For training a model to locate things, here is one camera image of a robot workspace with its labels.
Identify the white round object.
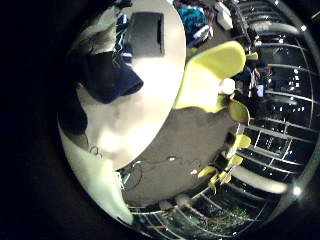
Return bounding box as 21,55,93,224
218,77,237,96

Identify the white box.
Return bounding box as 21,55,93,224
214,1,234,32

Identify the navy white striped garment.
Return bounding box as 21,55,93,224
78,13,145,105

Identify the teal cloth pile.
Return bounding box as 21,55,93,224
176,6,209,36

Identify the long white bench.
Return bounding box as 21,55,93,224
231,164,289,195

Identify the black rectangular table mat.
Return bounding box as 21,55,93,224
128,11,166,58

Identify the black floor cable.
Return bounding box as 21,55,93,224
119,156,178,193

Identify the large yellow-green chair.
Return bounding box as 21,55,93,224
172,40,248,114

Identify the small yellow-green chair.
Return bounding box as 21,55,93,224
226,153,244,168
208,171,233,194
233,133,253,150
197,165,218,179

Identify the person in dark clothes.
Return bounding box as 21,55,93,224
243,59,273,108

